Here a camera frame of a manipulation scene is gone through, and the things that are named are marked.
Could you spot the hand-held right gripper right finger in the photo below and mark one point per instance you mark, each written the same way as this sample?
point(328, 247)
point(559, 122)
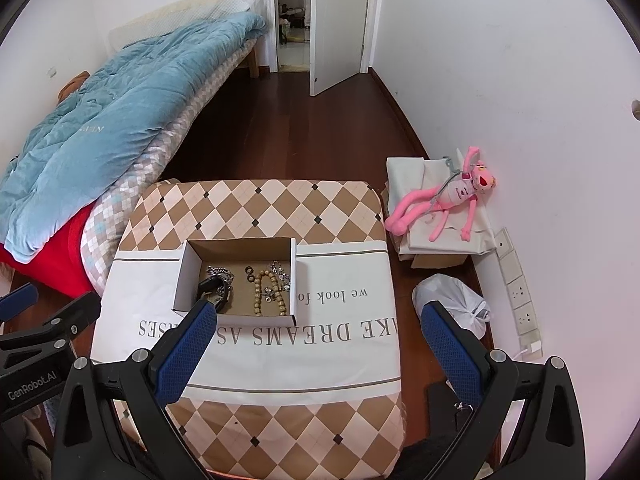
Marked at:
point(450, 355)

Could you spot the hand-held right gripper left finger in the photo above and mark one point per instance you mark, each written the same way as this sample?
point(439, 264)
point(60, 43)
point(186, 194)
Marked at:
point(187, 345)

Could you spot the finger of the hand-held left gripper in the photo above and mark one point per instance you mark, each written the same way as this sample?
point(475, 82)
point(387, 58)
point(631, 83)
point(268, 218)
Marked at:
point(75, 315)
point(17, 302)

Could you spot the black wrist watch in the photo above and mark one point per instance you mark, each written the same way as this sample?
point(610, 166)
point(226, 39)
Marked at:
point(207, 290)

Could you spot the cardboard box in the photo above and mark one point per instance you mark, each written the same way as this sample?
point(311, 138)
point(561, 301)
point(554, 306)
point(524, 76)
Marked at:
point(440, 260)
point(187, 280)

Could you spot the red blanket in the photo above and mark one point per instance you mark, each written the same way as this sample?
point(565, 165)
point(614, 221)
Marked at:
point(60, 255)

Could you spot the white plastic bag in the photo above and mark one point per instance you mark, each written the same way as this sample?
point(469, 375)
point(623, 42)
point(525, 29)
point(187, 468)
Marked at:
point(450, 292)

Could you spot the white charger plug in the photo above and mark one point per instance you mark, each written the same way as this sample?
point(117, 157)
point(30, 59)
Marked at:
point(531, 348)

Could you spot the flat cardboard box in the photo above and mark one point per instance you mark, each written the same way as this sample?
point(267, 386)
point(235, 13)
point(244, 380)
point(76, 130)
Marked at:
point(440, 260)

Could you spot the diamond pattern printed tablecloth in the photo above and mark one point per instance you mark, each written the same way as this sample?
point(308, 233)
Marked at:
point(325, 360)

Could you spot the pink plush toy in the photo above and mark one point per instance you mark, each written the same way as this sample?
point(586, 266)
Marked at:
point(460, 191)

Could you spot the beige folded cloth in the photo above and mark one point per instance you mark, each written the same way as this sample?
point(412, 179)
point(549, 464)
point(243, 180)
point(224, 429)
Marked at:
point(405, 180)

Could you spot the blue quilt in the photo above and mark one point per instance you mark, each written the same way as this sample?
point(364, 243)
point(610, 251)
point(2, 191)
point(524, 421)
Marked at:
point(125, 120)

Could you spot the brown cushion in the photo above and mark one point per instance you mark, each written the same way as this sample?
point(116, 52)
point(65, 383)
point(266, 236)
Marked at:
point(72, 85)

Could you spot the wooden bed leg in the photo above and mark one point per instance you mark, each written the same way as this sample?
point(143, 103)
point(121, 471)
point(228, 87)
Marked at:
point(253, 60)

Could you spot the white door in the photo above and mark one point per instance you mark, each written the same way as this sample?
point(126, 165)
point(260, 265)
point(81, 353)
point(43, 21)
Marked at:
point(340, 25)

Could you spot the white wall socket strip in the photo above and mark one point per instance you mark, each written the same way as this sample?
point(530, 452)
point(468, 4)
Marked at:
point(520, 290)

